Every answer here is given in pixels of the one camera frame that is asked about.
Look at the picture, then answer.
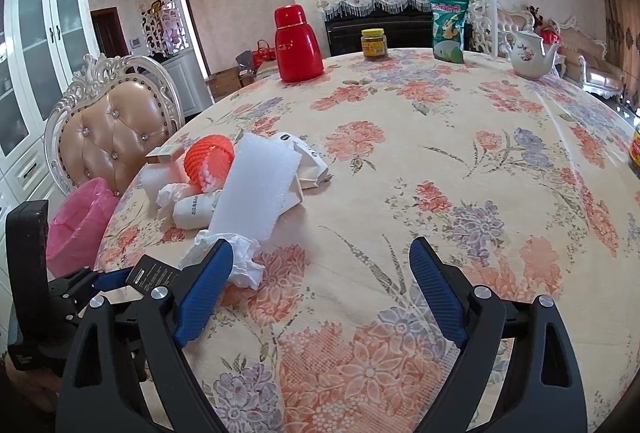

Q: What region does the tall white cabinet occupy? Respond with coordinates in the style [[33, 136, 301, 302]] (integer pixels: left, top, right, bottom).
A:
[[0, 0, 102, 234]]

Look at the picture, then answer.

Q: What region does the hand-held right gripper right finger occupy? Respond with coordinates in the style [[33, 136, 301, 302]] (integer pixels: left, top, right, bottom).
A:
[[408, 236, 590, 433]]

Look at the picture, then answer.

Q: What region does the pink trash bag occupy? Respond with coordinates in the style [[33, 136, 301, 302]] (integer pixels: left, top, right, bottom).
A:
[[45, 177, 121, 277]]

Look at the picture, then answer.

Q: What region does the black piano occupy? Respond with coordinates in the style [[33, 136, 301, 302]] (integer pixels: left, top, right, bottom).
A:
[[324, 9, 437, 60]]

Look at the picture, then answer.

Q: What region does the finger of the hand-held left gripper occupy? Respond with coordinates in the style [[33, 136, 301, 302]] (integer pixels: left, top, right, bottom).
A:
[[62, 297, 108, 323], [49, 268, 133, 300]]

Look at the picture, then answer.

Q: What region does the small white tissue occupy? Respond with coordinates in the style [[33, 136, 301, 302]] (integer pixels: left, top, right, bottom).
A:
[[156, 182, 195, 219]]

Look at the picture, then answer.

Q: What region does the red thermos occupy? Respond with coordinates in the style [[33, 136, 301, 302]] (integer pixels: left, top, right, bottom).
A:
[[273, 5, 325, 83]]

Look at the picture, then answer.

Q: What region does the yellow lid glass jar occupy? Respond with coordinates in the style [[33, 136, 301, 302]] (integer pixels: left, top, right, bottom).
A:
[[360, 28, 389, 60]]

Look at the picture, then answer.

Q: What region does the red label jar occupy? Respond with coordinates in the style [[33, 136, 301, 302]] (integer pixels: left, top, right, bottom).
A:
[[627, 125, 640, 180]]

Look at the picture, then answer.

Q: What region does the low white cabinet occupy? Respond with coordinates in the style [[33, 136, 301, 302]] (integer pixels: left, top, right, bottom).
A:
[[159, 50, 212, 118]]

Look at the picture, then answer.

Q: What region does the ornate tufted leather chair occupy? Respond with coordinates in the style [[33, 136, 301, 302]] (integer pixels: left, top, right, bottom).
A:
[[43, 53, 184, 200]]

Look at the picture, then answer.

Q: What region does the orange foam fruit net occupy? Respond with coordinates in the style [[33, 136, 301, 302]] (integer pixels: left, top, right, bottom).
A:
[[183, 133, 236, 192]]

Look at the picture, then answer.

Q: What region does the white printed paper roll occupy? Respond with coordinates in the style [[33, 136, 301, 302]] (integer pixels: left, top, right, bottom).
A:
[[172, 191, 222, 230]]

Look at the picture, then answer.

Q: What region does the small cardboard box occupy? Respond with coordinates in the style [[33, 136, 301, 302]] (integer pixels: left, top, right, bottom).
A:
[[145, 143, 186, 166]]

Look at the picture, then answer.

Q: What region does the ornate white armchair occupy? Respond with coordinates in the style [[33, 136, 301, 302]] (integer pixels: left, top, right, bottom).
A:
[[495, 7, 537, 54]]

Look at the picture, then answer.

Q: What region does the white floral teapot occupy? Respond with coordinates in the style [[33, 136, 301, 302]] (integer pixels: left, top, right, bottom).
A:
[[502, 30, 564, 80]]

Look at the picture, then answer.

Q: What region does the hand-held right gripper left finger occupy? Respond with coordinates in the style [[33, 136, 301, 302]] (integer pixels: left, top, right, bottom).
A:
[[56, 238, 235, 433]]

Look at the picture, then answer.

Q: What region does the ornate white sofa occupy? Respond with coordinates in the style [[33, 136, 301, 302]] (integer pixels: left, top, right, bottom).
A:
[[554, 17, 627, 100]]

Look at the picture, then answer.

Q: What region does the green snack bag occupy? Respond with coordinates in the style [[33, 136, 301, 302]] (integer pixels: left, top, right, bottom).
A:
[[428, 0, 470, 64]]

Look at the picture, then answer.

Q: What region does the black printed packet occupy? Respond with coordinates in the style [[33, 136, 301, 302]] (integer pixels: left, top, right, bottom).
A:
[[125, 255, 182, 300]]

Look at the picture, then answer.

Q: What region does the large white tissue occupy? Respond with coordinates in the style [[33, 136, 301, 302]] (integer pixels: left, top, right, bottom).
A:
[[179, 229, 266, 290]]

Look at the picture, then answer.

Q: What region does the white foam sheet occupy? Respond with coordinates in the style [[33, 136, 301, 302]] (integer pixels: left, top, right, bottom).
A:
[[207, 130, 302, 248]]

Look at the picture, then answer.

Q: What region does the white printed paper bag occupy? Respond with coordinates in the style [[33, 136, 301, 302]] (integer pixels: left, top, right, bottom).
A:
[[270, 133, 334, 192]]

